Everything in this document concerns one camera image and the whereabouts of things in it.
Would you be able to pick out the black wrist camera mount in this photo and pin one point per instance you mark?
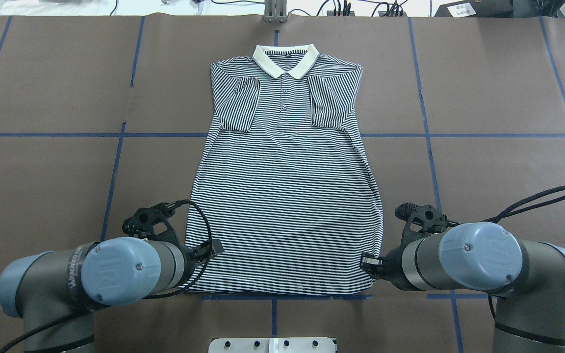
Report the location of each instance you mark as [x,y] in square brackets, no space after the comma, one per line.
[153,223]
[420,221]

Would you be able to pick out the black power strip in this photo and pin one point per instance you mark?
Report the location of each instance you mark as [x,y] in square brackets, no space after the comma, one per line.
[340,8]

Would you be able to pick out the navy white striped polo shirt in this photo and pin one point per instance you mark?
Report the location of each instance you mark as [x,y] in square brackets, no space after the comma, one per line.
[284,179]

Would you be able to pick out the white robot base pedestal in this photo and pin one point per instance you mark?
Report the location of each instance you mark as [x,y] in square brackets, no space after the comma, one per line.
[274,345]

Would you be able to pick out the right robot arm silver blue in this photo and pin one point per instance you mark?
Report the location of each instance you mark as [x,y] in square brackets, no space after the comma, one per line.
[527,278]

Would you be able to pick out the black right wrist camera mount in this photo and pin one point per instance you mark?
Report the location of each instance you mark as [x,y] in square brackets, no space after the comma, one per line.
[420,221]

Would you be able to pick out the aluminium frame post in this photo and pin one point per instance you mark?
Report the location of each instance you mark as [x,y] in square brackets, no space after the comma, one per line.
[275,11]

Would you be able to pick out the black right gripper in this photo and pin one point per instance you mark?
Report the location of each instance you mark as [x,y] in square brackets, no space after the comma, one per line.
[389,263]

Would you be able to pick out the black box with label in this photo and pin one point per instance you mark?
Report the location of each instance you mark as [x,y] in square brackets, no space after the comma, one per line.
[475,8]

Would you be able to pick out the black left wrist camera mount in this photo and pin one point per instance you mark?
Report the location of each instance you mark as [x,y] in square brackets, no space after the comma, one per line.
[153,223]

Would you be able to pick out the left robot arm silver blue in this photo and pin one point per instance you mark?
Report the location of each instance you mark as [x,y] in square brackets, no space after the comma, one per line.
[56,293]

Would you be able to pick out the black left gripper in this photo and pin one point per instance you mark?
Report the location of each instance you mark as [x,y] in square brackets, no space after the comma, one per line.
[194,253]

